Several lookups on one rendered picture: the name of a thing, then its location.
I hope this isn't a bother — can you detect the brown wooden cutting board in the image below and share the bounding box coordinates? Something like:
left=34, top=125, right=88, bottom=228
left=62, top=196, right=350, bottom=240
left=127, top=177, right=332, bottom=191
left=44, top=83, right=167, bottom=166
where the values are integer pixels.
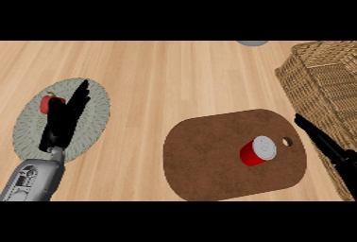
left=162, top=108, right=308, bottom=202

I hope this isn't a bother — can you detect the red bell pepper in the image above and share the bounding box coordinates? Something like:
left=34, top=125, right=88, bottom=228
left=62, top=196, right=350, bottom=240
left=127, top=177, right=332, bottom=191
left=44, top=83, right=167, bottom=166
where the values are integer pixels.
left=38, top=91, right=66, bottom=115

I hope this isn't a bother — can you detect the brown wicker basket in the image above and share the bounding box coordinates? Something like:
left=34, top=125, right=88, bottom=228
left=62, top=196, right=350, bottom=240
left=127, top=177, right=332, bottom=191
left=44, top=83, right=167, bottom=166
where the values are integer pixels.
left=273, top=41, right=357, bottom=202

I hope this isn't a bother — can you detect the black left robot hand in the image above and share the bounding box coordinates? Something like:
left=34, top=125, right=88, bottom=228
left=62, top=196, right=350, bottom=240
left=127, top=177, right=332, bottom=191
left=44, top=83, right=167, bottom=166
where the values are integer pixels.
left=38, top=78, right=91, bottom=154

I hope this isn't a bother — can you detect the round grey woven placemat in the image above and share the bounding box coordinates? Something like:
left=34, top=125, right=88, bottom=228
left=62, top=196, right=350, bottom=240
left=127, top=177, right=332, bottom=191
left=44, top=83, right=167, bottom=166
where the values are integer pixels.
left=12, top=77, right=112, bottom=164

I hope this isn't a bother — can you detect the red can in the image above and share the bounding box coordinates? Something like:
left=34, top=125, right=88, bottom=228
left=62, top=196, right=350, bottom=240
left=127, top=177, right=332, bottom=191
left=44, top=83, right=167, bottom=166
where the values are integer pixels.
left=239, top=135, right=279, bottom=167

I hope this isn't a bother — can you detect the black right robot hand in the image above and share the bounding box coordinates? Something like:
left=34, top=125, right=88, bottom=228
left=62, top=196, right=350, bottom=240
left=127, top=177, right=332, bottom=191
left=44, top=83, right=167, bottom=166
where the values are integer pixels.
left=294, top=112, right=357, bottom=199

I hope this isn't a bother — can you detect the grey round object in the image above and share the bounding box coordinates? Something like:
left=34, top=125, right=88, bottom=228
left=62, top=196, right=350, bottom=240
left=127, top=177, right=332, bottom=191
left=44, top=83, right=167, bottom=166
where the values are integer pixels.
left=236, top=41, right=270, bottom=47

